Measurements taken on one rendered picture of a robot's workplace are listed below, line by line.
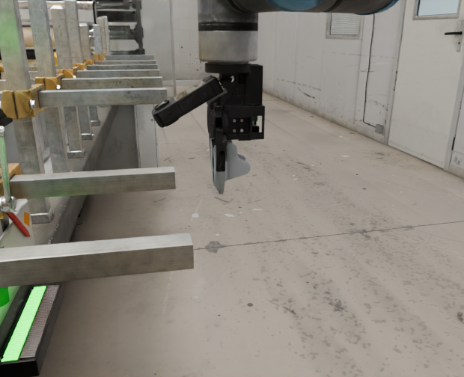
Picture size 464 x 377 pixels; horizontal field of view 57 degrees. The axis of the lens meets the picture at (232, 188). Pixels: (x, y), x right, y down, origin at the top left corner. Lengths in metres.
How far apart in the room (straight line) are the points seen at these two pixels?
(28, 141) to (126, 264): 0.50
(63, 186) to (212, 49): 0.31
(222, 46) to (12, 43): 0.41
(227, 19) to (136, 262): 0.36
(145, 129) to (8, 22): 2.42
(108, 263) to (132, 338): 1.27
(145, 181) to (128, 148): 2.72
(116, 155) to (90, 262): 2.97
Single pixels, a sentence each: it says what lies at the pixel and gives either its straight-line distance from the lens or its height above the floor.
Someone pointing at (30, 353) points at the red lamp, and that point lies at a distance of 0.61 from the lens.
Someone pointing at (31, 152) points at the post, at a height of 0.85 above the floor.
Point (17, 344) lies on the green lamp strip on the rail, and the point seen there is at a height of 0.70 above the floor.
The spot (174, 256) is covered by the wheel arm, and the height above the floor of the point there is 0.85.
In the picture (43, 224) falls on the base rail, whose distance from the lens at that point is 0.96.
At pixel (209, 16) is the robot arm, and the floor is 1.09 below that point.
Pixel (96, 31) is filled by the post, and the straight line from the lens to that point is 2.38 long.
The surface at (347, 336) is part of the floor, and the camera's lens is 1.75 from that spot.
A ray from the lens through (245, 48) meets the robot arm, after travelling 0.65.
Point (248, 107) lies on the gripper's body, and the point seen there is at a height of 0.96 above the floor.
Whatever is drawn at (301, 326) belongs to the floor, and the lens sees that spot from 1.76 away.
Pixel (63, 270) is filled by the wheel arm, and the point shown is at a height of 0.84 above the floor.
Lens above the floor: 1.07
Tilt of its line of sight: 20 degrees down
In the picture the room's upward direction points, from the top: straight up
